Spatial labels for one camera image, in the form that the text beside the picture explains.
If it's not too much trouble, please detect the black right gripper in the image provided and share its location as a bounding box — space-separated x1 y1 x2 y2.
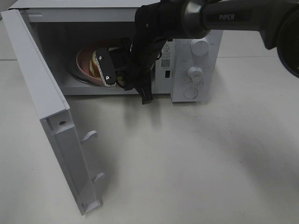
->
95 38 164 105

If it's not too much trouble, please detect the white bread sandwich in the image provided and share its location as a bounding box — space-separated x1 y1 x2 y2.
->
90 45 124 82

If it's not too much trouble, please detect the pink plate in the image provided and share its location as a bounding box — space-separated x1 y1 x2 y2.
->
76 41 127 87

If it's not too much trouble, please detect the round white door button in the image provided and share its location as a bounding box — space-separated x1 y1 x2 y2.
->
184 88 198 99

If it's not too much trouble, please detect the white microwave door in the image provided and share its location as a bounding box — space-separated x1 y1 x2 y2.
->
1 9 104 215

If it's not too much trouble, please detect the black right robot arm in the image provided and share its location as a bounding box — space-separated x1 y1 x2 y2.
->
90 0 299 104

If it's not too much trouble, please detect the glass microwave turntable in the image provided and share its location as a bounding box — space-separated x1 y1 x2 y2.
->
67 67 92 84

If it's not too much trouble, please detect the white microwave oven body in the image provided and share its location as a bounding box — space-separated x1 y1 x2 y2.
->
1 0 222 111

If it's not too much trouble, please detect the upper white power knob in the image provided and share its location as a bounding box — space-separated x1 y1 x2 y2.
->
191 37 210 56

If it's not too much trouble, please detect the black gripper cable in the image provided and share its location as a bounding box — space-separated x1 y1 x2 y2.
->
116 37 164 91

